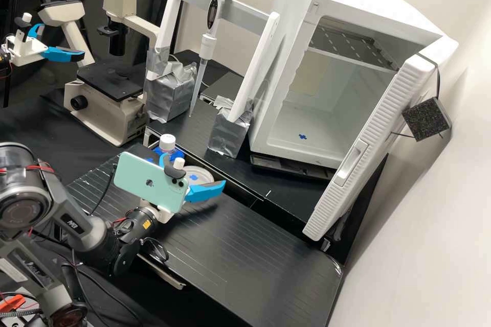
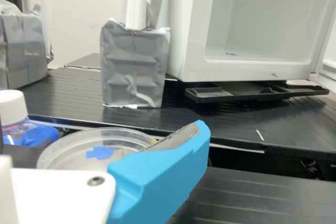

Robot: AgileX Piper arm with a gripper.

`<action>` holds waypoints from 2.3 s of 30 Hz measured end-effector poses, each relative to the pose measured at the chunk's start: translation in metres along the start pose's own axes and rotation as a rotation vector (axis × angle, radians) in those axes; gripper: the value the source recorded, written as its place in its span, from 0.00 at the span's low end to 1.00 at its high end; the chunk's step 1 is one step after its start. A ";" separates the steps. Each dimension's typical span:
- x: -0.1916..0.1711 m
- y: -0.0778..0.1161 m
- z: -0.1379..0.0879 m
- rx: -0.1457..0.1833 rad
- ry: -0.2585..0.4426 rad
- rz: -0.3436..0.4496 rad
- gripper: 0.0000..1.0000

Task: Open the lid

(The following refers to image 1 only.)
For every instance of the right wrist camera phone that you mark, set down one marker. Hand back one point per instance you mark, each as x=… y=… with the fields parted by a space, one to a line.
x=147 y=179

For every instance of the petri dish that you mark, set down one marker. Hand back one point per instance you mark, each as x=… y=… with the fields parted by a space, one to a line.
x=199 y=175

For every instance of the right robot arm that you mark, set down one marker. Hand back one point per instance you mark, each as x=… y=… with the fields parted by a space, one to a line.
x=73 y=223

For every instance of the cream microscope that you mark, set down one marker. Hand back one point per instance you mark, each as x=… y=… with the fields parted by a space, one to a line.
x=103 y=112

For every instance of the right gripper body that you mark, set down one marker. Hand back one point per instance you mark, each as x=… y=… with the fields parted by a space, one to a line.
x=163 y=216

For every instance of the white pipette stand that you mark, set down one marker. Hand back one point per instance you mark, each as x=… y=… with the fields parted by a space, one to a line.
x=253 y=62

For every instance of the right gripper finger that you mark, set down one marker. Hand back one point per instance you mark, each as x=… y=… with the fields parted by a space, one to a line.
x=164 y=159
x=205 y=192

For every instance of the incubator door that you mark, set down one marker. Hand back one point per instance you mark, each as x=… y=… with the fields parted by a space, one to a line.
x=368 y=143

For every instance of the white incubator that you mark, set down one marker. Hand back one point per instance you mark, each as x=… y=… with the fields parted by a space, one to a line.
x=345 y=9

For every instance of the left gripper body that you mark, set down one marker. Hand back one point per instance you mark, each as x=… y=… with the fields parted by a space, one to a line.
x=25 y=50

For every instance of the pipette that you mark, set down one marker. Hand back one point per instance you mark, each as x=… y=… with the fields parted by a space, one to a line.
x=215 y=12

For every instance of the blue bottle holder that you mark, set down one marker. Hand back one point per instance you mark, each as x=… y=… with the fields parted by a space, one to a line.
x=179 y=155

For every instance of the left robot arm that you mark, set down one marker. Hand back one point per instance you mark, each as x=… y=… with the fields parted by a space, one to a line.
x=3 y=59

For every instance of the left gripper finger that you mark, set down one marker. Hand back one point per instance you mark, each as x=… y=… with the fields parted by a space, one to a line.
x=65 y=55
x=37 y=30

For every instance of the small bottle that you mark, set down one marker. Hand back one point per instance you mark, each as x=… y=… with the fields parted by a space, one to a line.
x=167 y=142

